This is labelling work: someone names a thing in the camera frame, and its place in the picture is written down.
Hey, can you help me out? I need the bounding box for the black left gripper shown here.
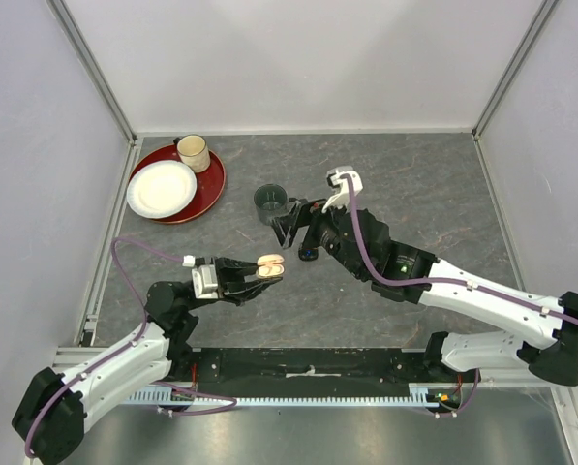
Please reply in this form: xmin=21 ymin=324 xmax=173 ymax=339
xmin=186 ymin=256 xmax=282 ymax=311

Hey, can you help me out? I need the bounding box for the white earbud charging case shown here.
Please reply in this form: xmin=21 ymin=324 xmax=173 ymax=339
xmin=256 ymin=254 xmax=285 ymax=279

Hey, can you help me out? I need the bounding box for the black glossy charging case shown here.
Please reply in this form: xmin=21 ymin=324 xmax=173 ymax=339
xmin=298 ymin=247 xmax=319 ymax=262

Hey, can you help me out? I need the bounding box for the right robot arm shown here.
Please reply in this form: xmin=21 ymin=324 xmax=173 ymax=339
xmin=270 ymin=201 xmax=578 ymax=387

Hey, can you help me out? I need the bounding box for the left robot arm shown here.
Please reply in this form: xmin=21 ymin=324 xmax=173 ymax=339
xmin=12 ymin=254 xmax=284 ymax=464

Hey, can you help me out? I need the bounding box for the dark green mug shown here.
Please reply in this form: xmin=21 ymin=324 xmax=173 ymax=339
xmin=253 ymin=184 xmax=289 ymax=226

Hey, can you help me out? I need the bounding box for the cream ceramic cup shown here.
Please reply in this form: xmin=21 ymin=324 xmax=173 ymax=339
xmin=174 ymin=135 xmax=210 ymax=173

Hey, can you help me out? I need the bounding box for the white paper plate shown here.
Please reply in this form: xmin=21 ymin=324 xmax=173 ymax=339
xmin=126 ymin=160 xmax=198 ymax=219

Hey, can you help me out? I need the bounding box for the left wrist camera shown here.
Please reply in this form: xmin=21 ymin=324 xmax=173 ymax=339
xmin=182 ymin=255 xmax=220 ymax=300

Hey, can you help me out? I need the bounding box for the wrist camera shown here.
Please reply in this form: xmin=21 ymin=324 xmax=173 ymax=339
xmin=182 ymin=255 xmax=220 ymax=300
xmin=322 ymin=166 xmax=363 ymax=213

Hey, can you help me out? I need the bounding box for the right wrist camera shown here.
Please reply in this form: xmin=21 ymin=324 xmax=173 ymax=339
xmin=322 ymin=166 xmax=363 ymax=213

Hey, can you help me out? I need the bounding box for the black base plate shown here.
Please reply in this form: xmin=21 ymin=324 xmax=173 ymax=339
xmin=167 ymin=348 xmax=475 ymax=397

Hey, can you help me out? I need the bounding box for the grey slotted cable duct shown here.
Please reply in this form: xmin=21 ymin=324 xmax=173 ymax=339
xmin=123 ymin=386 xmax=452 ymax=409

